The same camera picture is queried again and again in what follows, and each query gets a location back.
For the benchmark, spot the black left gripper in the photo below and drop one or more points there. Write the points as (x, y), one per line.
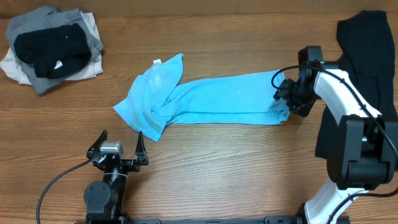
(134, 165)

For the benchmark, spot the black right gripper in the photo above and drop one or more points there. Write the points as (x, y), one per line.
(288, 94)

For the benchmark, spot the light blue t-shirt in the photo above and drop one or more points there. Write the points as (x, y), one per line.
(158, 99)

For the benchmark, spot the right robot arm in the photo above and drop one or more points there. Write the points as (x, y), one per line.
(361, 155)

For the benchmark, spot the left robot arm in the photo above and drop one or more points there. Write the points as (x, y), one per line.
(104, 199)

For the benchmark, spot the black garment at right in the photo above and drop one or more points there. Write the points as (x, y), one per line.
(369, 58)

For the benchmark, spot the white folded garment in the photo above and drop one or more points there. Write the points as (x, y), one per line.
(12, 68)

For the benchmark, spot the grey folded garment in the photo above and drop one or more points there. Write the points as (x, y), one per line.
(47, 17)

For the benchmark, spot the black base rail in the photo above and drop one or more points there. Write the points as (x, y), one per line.
(211, 221)

